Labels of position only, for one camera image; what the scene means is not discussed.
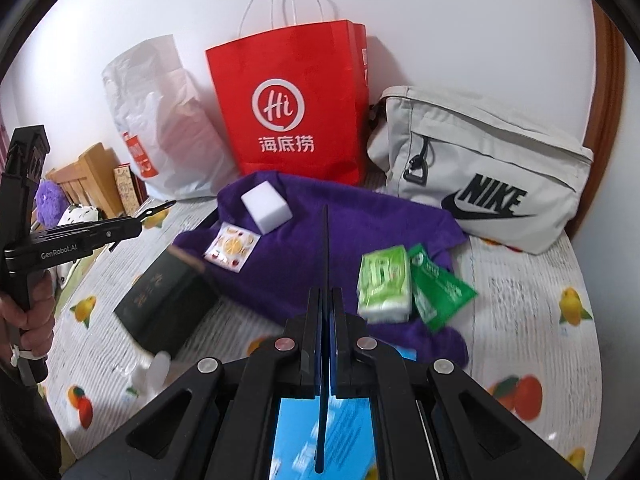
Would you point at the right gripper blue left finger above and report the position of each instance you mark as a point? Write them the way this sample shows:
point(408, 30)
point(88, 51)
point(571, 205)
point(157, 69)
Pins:
point(310, 346)

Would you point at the wooden headboard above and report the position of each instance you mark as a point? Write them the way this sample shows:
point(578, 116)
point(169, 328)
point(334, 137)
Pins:
point(90, 180)

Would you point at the white Miniso plastic bag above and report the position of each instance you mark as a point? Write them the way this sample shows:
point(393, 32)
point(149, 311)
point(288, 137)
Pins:
point(173, 146)

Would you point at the person's left hand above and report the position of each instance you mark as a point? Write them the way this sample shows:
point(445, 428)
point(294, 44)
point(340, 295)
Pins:
point(36, 324)

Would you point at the purple towel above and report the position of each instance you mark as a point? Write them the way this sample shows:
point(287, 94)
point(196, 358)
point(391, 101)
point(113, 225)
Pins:
point(332, 227)

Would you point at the green wet wipes pack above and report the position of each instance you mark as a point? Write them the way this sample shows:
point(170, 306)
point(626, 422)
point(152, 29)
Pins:
point(384, 286)

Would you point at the patterned notebook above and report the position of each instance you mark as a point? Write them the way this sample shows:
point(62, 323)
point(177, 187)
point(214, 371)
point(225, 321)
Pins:
point(130, 187)

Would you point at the dark green sachet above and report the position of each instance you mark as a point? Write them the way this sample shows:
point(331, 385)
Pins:
point(437, 294)

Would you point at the fruit pattern tablecloth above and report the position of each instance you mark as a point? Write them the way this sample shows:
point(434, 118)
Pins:
point(513, 329)

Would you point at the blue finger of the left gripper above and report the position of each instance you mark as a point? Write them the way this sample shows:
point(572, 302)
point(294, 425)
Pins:
point(112, 247)
point(153, 211)

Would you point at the dark green tea tin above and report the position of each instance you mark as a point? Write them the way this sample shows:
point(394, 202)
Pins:
point(165, 305)

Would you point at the purple plush toy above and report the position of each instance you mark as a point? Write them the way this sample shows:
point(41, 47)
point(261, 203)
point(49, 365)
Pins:
point(51, 203)

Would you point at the grey Nike bag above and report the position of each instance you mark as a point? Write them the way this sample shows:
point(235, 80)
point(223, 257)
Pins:
point(503, 176)

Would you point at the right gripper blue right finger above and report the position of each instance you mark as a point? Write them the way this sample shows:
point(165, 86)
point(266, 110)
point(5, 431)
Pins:
point(339, 346)

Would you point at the white sponge block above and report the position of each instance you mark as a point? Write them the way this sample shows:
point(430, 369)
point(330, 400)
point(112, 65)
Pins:
point(267, 208)

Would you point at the fruit print sticker packet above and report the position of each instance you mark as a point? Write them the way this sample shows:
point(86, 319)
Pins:
point(231, 247)

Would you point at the red Haidilao paper bag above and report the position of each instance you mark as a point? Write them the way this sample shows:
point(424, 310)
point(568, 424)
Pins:
point(295, 99)

